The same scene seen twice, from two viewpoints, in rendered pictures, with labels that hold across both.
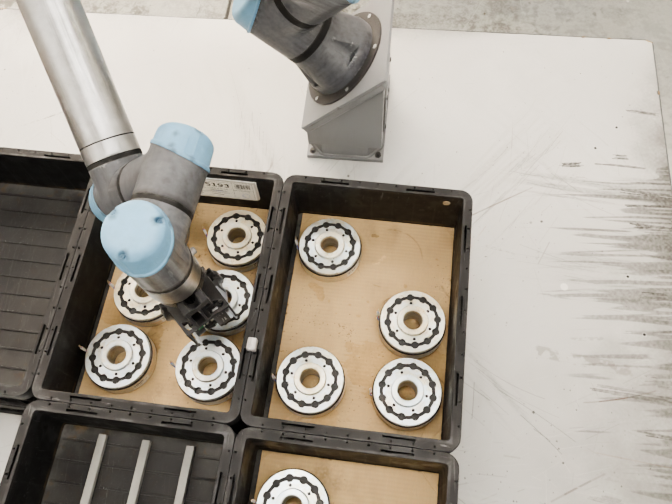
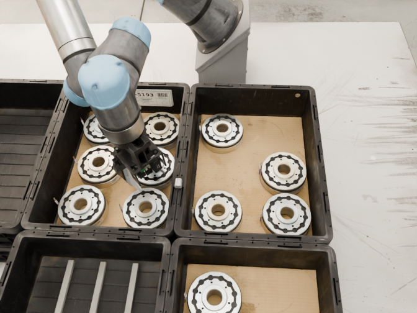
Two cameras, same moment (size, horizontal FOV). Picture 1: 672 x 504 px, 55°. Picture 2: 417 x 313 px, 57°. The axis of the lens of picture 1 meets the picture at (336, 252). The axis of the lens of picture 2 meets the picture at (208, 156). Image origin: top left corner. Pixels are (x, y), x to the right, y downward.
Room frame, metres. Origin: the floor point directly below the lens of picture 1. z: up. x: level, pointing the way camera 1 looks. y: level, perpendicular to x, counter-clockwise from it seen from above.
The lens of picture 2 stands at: (-0.12, 0.11, 1.62)
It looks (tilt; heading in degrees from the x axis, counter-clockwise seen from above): 56 degrees down; 354
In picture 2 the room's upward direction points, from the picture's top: 3 degrees counter-clockwise
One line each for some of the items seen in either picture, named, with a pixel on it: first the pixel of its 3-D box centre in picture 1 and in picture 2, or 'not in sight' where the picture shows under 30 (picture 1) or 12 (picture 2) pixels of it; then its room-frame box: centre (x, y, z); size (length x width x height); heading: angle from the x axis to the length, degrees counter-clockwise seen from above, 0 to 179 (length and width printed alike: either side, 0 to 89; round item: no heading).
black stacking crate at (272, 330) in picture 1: (364, 313); (250, 167); (0.33, -0.03, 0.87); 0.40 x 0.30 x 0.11; 168
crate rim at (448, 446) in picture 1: (364, 302); (252, 154); (0.33, -0.03, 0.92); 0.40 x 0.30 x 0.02; 168
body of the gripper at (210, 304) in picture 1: (190, 296); (135, 149); (0.33, 0.20, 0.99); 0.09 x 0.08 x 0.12; 33
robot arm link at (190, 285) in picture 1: (171, 270); (123, 122); (0.34, 0.21, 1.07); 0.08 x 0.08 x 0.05
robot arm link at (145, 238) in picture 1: (148, 245); (110, 92); (0.34, 0.22, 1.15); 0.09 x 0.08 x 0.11; 163
